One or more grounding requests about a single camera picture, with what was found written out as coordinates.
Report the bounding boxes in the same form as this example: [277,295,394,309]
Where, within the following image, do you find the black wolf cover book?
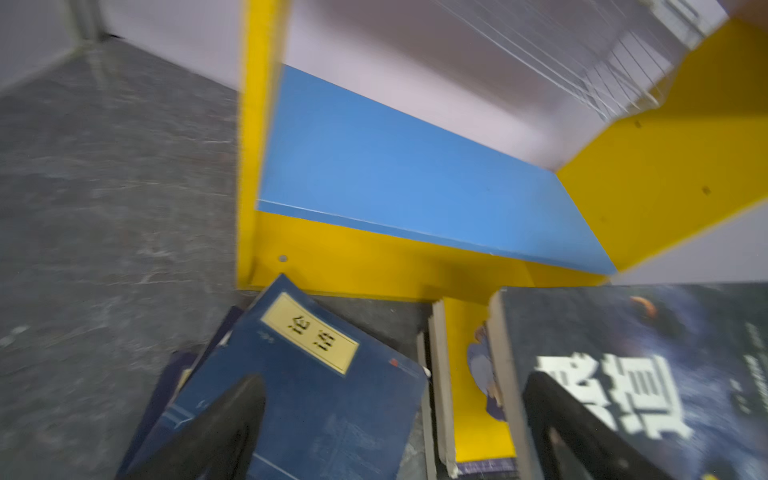
[486,283,767,479]

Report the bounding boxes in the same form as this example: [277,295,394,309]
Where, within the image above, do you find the lower blue thread-bound book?
[116,306,244,479]

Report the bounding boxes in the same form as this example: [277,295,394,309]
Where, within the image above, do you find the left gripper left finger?
[123,374,266,479]

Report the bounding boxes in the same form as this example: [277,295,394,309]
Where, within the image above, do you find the blue thread-bound book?
[127,275,427,479]
[116,306,244,479]

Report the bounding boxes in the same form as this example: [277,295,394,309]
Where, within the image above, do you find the top blue thread-bound book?
[127,275,427,479]

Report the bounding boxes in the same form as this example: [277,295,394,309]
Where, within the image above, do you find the white wire rack behind shelf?
[440,0,729,121]

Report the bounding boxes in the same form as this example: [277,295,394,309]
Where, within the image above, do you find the yellow bookshelf pink blue shelves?
[236,1,767,302]

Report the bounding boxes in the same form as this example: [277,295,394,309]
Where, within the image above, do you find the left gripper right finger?
[522,372,670,479]

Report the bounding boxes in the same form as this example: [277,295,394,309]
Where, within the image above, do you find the yellow cartoon cover book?
[426,297,518,479]

